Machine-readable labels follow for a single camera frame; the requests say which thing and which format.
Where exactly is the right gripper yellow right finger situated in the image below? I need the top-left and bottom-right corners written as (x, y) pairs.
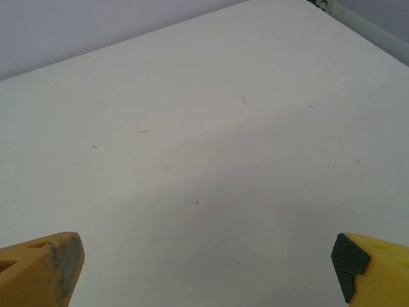
top-left (330, 232), bottom-right (409, 307)

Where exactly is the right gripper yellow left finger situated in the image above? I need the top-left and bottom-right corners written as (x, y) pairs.
top-left (0, 231), bottom-right (86, 307)

